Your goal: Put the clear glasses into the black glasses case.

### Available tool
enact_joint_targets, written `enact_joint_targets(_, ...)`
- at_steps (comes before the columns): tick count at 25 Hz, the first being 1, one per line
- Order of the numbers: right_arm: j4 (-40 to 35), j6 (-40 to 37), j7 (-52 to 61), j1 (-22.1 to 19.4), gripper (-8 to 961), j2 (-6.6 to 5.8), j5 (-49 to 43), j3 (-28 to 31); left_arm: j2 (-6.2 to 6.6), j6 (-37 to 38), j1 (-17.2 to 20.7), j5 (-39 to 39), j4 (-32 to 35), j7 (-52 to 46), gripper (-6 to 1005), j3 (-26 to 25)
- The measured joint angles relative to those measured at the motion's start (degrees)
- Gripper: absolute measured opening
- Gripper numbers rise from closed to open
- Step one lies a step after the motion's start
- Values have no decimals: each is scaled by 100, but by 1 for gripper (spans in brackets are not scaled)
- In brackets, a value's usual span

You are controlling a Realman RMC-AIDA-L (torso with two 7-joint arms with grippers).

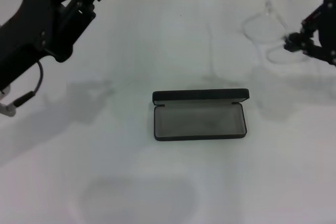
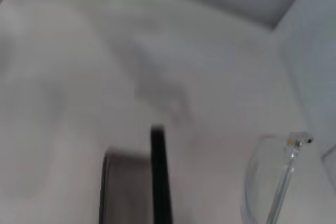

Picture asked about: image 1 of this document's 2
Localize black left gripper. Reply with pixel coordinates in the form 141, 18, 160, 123
0, 0, 115, 88

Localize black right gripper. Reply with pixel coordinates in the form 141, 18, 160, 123
284, 0, 336, 67

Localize clear white glasses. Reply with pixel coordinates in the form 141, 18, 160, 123
240, 0, 313, 65

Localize black glasses case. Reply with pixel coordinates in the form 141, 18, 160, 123
152, 88, 250, 142

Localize left arm cable with plug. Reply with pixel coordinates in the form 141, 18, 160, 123
0, 60, 46, 118

